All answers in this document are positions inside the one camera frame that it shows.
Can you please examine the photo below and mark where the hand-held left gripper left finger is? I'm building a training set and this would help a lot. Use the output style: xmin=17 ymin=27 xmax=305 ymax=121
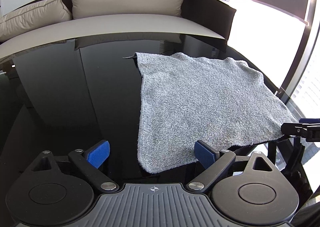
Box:
xmin=24 ymin=139 xmax=120 ymax=194

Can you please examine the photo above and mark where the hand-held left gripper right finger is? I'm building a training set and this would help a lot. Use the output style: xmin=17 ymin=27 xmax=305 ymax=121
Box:
xmin=185 ymin=139 xmax=276 ymax=194

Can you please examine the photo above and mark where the grey towel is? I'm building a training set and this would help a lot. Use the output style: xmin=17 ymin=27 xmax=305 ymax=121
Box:
xmin=122 ymin=52 xmax=299 ymax=174

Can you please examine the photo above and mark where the dark brown sofa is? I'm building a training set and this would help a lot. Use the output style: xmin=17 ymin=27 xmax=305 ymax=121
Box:
xmin=0 ymin=0 xmax=237 ymax=64

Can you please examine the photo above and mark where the small beige cushion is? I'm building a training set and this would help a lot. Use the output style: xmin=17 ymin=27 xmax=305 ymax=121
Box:
xmin=0 ymin=0 xmax=73 ymax=42

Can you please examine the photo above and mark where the grey window frame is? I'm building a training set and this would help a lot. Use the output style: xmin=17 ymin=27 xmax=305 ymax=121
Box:
xmin=279 ymin=0 xmax=320 ymax=98

